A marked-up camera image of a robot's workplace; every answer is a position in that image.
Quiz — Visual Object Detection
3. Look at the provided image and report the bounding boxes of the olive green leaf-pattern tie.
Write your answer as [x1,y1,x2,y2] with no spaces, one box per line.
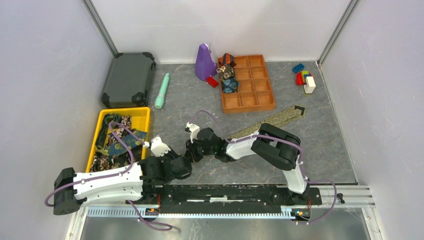
[228,105,306,139]

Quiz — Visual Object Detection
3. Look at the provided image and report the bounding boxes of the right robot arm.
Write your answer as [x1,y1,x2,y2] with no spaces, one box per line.
[184,122,309,204]

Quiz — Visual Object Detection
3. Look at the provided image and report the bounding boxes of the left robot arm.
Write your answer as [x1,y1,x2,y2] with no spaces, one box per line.
[53,152,193,216]

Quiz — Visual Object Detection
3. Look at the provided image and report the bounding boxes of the blue yellow-flower tie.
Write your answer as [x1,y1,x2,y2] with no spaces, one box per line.
[96,129,149,157]

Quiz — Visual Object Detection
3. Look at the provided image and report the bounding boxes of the yellow plastic bin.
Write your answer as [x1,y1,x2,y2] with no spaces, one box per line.
[86,107,151,172]

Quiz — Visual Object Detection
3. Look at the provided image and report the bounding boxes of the dark brown-leaf tie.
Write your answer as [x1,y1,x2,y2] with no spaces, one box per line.
[88,151,131,172]

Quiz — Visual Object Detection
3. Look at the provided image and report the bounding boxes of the black pink-floral tie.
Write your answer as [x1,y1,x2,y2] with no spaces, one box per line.
[104,115,132,147]

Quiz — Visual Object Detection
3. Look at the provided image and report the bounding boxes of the rolled blue paisley tie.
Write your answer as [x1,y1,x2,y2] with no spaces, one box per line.
[221,77,240,94]

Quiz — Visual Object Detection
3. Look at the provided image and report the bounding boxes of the mint green flashlight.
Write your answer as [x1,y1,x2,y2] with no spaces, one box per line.
[154,73,170,109]

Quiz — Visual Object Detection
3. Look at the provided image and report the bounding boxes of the dark green striped tie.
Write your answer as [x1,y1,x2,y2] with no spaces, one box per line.
[94,113,122,150]

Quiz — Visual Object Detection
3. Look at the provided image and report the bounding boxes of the orange wooden compartment tray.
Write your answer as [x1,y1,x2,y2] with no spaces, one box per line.
[220,54,276,114]

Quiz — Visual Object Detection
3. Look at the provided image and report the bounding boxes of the rolled brown floral tie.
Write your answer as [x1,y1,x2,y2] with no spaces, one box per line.
[216,64,236,81]

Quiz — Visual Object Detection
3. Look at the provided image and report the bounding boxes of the purple plastic object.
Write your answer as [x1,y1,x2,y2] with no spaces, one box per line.
[194,43,217,82]

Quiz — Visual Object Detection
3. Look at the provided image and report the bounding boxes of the rolled orange navy tie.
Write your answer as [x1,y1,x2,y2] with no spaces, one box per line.
[218,53,237,67]

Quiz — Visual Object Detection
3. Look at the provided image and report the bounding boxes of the dark grey suitcase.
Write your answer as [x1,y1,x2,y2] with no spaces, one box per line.
[100,52,157,109]

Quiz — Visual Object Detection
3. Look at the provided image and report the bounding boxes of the red toy block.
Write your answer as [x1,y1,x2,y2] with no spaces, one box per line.
[295,71,306,86]

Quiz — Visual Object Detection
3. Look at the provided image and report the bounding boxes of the white toy block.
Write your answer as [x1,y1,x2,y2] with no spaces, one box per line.
[303,76,316,94]

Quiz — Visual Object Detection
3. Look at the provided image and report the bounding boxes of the blue toy brick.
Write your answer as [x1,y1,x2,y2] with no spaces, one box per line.
[292,63,305,74]

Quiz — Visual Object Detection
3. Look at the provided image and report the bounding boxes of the green toy block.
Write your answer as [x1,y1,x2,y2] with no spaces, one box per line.
[300,70,311,79]

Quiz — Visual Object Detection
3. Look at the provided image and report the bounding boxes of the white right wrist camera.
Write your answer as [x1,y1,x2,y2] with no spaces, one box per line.
[184,122,200,143]

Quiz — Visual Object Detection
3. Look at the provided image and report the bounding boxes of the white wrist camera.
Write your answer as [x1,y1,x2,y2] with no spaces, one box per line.
[184,122,200,143]
[143,135,171,157]

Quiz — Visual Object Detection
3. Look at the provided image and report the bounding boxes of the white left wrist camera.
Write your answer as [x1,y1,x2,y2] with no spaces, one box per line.
[143,135,171,157]

